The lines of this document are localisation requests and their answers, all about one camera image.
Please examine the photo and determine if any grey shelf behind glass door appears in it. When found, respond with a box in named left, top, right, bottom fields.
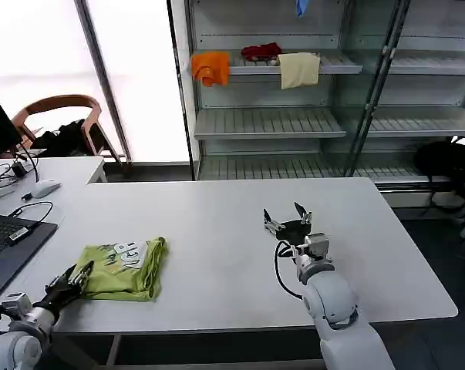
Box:
left=332, top=0, right=465, bottom=188

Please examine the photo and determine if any lime green t-shirt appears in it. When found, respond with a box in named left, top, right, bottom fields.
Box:
left=76, top=237, right=170, bottom=303

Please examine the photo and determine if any black monitor cable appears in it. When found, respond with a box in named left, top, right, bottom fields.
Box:
left=18, top=141, right=40, bottom=183

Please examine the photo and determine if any grey window post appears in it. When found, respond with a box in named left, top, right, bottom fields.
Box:
left=73, top=0, right=132, bottom=163

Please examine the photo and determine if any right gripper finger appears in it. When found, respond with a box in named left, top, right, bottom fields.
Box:
left=294, top=201, right=313, bottom=224
left=263, top=208, right=283, bottom=232

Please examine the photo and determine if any black backpack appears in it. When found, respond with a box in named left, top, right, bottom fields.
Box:
left=413, top=140, right=465, bottom=212

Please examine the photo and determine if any dark grey laptop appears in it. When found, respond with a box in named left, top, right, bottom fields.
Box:
left=0, top=203, right=59, bottom=305

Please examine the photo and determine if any black laptop cable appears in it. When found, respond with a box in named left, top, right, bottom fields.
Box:
left=10, top=201, right=54, bottom=236

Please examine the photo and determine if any grey metal shelf with cloths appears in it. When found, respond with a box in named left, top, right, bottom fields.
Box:
left=167, top=0, right=364, bottom=182

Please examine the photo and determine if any black bag on chair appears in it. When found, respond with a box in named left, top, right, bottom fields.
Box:
left=33, top=119, right=102, bottom=157

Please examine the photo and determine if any white computer mouse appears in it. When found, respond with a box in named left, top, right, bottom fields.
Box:
left=32, top=179, right=62, bottom=198

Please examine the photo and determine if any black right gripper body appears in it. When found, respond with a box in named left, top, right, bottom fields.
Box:
left=277, top=219, right=313, bottom=244

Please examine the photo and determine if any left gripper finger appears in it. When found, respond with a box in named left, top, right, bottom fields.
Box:
left=49, top=264, right=79, bottom=288
left=70, top=261, right=96, bottom=287

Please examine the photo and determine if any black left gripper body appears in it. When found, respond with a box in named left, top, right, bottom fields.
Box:
left=34, top=274, right=83, bottom=310

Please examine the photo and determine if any brown wooden chair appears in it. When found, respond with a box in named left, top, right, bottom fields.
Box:
left=12, top=94, right=124, bottom=163

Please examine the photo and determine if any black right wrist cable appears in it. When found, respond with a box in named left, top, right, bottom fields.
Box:
left=274, top=240, right=306, bottom=300

